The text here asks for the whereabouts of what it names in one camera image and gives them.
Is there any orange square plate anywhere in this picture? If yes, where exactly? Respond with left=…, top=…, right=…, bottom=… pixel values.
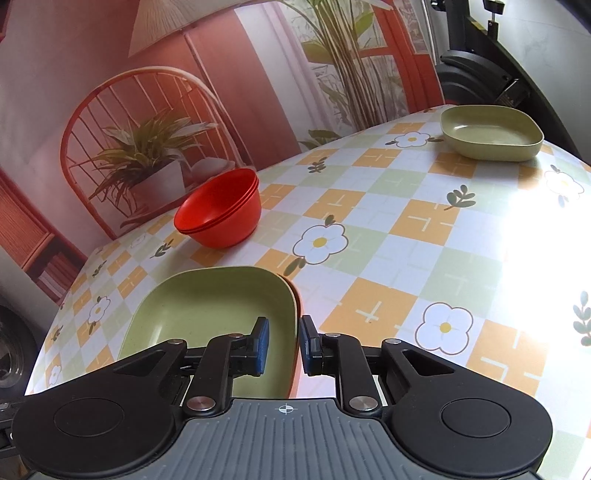
left=283, top=276, right=304, bottom=398

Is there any green square plate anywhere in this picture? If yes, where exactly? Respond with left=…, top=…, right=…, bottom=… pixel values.
left=119, top=266, right=301, bottom=399
left=440, top=105, right=544, bottom=163

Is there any red bowl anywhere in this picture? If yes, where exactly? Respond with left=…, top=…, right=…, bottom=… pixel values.
left=173, top=187, right=262, bottom=249
left=173, top=167, right=260, bottom=232
left=173, top=177, right=262, bottom=234

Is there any red bowl front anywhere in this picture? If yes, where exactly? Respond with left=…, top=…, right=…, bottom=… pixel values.
left=173, top=177, right=262, bottom=234

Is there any checkered floral tablecloth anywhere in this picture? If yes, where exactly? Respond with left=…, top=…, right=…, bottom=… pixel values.
left=27, top=109, right=590, bottom=479

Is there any printed room backdrop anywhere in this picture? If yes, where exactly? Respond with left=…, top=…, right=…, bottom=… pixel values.
left=1, top=1, right=443, bottom=302

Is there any black exercise bike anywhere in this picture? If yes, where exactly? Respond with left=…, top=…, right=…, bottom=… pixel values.
left=428, top=1, right=581, bottom=157

